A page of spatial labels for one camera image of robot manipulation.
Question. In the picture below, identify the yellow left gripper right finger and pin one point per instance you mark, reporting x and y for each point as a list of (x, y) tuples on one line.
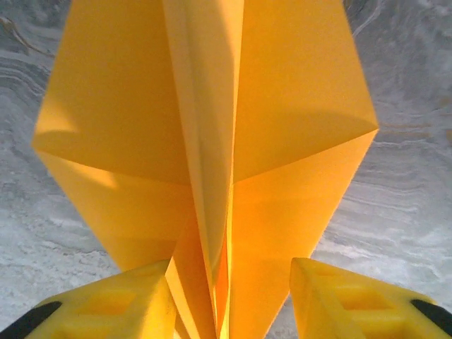
[(353, 307)]

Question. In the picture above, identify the orange paper sheet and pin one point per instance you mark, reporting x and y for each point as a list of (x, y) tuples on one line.
[(212, 123)]

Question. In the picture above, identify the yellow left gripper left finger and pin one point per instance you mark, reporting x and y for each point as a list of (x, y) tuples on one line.
[(106, 307)]

